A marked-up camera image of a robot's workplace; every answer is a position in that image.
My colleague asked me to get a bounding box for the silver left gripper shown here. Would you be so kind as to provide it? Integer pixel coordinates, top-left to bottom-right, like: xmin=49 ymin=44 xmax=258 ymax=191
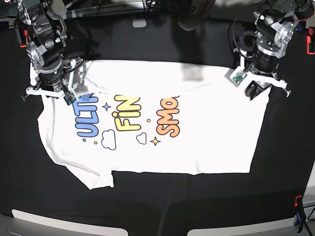
xmin=225 ymin=47 xmax=291 ymax=100

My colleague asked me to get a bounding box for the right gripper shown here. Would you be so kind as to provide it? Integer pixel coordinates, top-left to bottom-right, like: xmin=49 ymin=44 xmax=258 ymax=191
xmin=21 ymin=59 xmax=84 ymax=105

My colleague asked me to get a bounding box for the white printed t-shirt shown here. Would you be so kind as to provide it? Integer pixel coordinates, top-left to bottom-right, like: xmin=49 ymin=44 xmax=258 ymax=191
xmin=37 ymin=60 xmax=270 ymax=189

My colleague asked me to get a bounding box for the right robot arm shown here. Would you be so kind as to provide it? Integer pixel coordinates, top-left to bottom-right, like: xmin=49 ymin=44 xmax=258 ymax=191
xmin=14 ymin=0 xmax=85 ymax=105

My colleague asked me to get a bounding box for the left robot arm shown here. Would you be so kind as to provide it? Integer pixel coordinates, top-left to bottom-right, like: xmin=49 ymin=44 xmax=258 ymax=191
xmin=229 ymin=0 xmax=315 ymax=100

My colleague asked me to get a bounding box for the orange black clamp far left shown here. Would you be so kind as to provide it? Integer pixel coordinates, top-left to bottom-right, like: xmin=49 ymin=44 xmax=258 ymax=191
xmin=14 ymin=21 xmax=28 ymax=48

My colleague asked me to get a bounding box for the orange clamp far right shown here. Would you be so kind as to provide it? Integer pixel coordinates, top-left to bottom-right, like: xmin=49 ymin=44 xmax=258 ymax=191
xmin=306 ymin=27 xmax=315 ymax=55

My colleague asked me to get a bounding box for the blue clamp near right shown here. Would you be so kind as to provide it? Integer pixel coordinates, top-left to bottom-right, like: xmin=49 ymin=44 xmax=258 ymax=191
xmin=294 ymin=195 xmax=306 ymax=233

